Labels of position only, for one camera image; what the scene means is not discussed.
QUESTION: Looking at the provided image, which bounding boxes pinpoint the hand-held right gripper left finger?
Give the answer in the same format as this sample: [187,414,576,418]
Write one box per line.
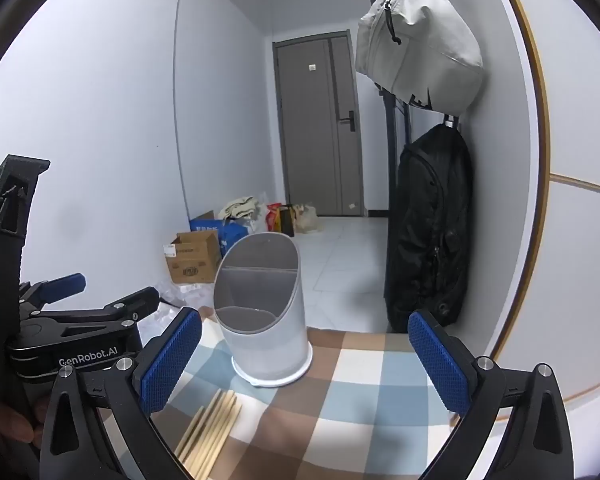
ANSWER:
[39,306,203,480]

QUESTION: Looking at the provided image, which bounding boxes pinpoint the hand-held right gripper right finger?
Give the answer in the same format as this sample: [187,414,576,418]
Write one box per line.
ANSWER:
[407,309,576,480]

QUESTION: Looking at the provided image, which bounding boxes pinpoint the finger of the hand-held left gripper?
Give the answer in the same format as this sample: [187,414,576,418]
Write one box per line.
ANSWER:
[30,286,161,339]
[19,273,87,311]

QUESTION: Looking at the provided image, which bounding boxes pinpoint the bunch of wooden chopsticks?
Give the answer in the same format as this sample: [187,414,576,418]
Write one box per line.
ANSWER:
[174,389,243,478]

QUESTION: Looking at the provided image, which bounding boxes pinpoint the white grey utensil holder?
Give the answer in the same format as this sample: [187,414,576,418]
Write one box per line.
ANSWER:
[213,232,313,388]

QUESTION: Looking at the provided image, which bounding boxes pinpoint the person's left hand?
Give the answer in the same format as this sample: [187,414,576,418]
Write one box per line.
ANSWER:
[0,395,48,453]

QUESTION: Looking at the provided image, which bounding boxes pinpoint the grey plastic mailer bags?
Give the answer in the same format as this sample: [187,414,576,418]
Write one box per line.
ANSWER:
[152,282,216,331]

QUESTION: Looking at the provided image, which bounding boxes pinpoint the brown cardboard box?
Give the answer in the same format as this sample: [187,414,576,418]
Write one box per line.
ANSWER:
[164,231,223,286]

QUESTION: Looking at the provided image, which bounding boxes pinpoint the checkered tablecloth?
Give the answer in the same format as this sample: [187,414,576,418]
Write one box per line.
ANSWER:
[145,317,473,480]

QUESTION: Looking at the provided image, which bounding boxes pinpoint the blue cardboard box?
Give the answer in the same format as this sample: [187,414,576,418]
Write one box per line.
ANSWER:
[189,210,250,257]

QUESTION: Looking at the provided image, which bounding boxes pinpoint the black backpack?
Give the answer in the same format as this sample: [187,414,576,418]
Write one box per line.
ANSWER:
[384,122,475,335]

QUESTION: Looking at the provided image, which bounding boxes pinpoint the beige cloth tote bag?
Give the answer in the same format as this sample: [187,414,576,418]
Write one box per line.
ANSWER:
[219,196,261,221]

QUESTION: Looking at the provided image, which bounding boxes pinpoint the white wardrobe with wood trim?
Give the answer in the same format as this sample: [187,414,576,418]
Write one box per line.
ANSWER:
[460,0,600,461]

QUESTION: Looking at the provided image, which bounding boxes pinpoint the yellow black box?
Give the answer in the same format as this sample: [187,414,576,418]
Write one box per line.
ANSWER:
[278,205,297,237]

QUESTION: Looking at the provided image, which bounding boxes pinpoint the white plastic bag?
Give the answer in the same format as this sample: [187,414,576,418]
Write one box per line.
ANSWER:
[295,203,322,234]

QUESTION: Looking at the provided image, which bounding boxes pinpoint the grey door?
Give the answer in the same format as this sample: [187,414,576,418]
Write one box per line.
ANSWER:
[272,31,366,217]

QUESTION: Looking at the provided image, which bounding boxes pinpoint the light grey backpack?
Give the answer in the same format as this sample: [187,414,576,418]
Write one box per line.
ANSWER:
[355,0,485,112]

